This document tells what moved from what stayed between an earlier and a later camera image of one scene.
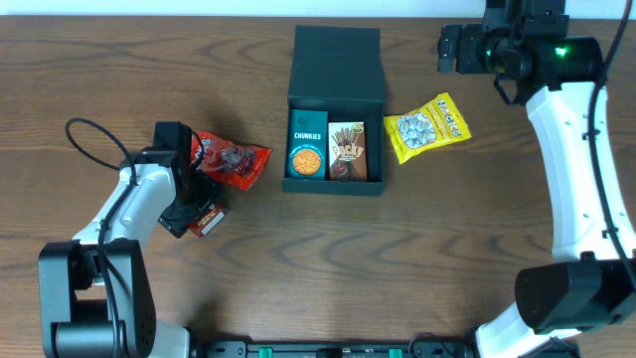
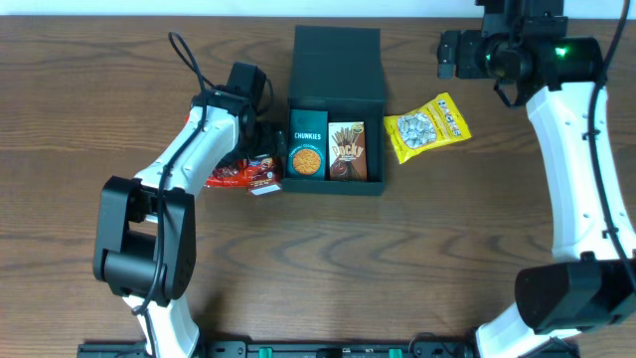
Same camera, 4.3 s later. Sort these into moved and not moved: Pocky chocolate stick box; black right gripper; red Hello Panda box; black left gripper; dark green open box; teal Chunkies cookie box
Moved: black left gripper; red Hello Panda box
Not moved: Pocky chocolate stick box; teal Chunkies cookie box; dark green open box; black right gripper
